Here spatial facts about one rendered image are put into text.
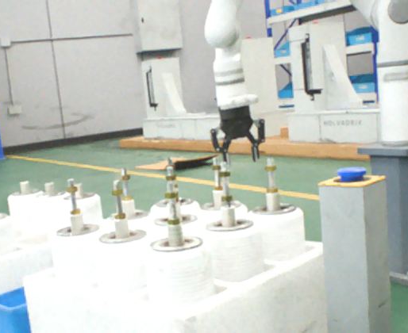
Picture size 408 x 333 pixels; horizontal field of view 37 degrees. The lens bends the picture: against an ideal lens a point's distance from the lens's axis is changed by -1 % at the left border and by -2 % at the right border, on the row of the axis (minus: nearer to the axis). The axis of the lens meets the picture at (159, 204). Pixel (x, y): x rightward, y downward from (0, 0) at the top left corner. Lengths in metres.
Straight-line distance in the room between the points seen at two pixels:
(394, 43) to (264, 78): 3.22
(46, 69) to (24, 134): 0.83
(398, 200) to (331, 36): 2.71
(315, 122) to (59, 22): 4.57
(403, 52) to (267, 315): 0.70
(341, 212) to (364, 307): 0.14
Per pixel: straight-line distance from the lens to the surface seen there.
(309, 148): 3.75
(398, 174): 1.37
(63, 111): 7.62
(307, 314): 1.01
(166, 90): 5.64
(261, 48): 4.57
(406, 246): 1.41
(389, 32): 1.38
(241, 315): 0.87
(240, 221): 0.96
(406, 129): 1.39
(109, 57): 7.89
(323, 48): 3.95
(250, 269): 0.92
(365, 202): 0.86
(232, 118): 1.46
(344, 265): 0.90
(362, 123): 3.53
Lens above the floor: 0.46
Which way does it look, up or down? 10 degrees down
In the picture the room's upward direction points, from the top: 7 degrees counter-clockwise
